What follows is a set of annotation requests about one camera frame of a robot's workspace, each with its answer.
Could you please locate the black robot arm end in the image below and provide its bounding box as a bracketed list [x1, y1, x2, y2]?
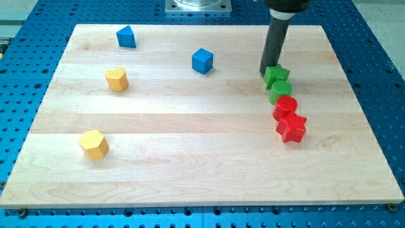
[264, 0, 311, 13]

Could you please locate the blue cube block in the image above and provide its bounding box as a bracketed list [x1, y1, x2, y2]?
[192, 48, 214, 75]

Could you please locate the blue triangle block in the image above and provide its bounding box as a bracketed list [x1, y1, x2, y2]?
[116, 25, 137, 48]

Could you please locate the wooden board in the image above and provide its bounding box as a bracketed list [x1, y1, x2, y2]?
[1, 24, 404, 208]

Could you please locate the green cylinder block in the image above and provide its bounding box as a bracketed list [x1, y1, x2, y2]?
[268, 80, 292, 105]

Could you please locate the red cylinder block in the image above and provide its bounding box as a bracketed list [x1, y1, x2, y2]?
[273, 95, 298, 121]

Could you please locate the green star block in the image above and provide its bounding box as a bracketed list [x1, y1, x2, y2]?
[264, 64, 290, 90]

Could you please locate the red star block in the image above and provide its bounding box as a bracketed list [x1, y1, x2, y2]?
[276, 113, 307, 143]

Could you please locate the yellow heart block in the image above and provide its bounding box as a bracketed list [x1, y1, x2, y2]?
[104, 66, 128, 92]

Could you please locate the yellow hexagon block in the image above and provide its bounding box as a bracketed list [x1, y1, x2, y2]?
[78, 130, 109, 160]

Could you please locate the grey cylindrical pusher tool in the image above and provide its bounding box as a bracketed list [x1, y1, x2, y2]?
[259, 9, 295, 75]

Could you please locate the blue perforated table plate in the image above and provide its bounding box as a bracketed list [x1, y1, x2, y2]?
[1, 1, 404, 227]

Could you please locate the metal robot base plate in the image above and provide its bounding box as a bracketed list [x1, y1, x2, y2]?
[165, 0, 232, 13]

